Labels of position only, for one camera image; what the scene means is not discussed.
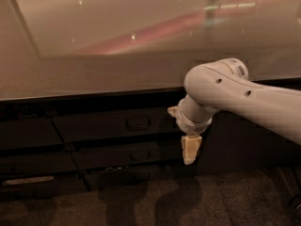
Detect dark left cabinet drawers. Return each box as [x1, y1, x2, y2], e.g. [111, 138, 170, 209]
[0, 103, 89, 202]

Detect dark top drawer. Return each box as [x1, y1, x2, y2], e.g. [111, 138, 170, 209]
[54, 107, 180, 142]

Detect middle drawer handle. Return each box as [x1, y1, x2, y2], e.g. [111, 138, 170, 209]
[130, 151, 151, 161]

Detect dark middle drawer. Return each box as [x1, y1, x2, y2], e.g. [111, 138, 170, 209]
[72, 138, 183, 170]

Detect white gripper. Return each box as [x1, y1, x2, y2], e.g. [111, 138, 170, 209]
[167, 106, 212, 165]

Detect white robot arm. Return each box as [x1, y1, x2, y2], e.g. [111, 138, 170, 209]
[167, 58, 301, 165]

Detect top drawer handle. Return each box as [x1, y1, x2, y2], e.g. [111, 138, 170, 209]
[125, 117, 151, 130]

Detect drawer handle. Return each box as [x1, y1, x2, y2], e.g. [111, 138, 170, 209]
[130, 151, 151, 161]
[125, 117, 151, 130]

